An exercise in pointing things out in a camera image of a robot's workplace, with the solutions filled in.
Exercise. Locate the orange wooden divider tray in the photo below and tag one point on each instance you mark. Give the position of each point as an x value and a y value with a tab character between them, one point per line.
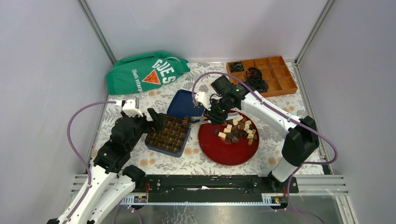
268	75

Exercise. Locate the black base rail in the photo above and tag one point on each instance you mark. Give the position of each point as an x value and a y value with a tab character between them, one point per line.
216	189

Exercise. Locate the blue box lid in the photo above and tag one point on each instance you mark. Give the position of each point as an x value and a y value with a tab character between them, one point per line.
182	105

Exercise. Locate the silver metal tongs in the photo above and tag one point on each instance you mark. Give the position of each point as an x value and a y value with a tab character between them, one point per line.
191	121

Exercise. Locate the red round plate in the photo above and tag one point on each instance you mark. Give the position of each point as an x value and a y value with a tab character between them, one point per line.
237	148

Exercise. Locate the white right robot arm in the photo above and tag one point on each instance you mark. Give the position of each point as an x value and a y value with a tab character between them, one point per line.
299	135

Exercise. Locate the white rectangular chocolate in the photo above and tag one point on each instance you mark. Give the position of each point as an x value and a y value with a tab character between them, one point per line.
222	135

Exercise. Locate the green printed bag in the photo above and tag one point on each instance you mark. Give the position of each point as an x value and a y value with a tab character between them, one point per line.
145	72

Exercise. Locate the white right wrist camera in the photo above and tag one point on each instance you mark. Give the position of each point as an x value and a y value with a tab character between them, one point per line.
203	98

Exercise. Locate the floral tablecloth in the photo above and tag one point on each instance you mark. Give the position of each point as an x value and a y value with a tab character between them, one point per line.
193	161

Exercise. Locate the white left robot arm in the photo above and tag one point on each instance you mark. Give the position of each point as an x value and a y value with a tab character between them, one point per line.
109	180

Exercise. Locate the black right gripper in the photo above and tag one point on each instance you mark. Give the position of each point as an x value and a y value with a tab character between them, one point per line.
212	115

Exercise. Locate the blue chocolate box with tray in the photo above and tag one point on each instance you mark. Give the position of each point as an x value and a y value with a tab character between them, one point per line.
171	140

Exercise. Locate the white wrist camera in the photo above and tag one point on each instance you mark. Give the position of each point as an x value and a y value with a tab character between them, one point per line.
203	98
131	107

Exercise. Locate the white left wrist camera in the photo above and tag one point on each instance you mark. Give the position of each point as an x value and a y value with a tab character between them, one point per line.
131	107

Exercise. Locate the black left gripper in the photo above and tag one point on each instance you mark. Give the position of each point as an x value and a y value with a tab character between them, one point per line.
158	122

